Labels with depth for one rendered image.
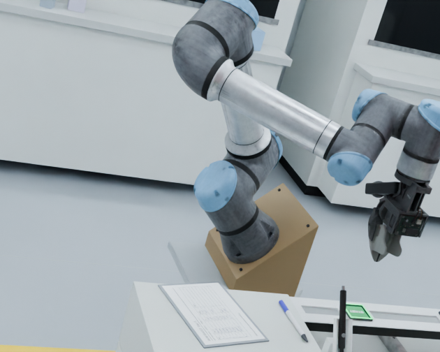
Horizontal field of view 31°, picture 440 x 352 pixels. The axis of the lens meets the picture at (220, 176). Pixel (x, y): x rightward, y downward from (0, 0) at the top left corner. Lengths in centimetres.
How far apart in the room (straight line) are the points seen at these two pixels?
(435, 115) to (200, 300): 59
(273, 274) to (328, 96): 295
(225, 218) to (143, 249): 193
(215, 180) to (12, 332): 141
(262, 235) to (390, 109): 53
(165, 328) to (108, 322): 173
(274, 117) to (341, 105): 325
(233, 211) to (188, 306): 38
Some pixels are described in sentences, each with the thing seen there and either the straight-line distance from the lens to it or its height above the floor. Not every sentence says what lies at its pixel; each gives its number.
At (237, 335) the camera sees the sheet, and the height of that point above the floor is 97.
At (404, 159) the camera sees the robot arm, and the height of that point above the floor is 134.
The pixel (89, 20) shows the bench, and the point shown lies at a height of 90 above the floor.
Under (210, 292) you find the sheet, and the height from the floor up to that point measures 97.
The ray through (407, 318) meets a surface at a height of 96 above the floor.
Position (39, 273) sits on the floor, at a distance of 344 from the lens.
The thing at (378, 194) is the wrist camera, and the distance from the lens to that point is 171.
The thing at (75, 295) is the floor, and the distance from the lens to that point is 335.
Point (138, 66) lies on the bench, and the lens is 411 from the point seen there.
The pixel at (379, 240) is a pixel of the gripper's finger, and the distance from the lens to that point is 168.
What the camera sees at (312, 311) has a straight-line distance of 173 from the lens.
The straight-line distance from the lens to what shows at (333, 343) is 144.
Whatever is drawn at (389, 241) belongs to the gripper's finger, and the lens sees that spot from 170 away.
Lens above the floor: 179
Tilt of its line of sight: 21 degrees down
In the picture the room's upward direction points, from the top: 16 degrees clockwise
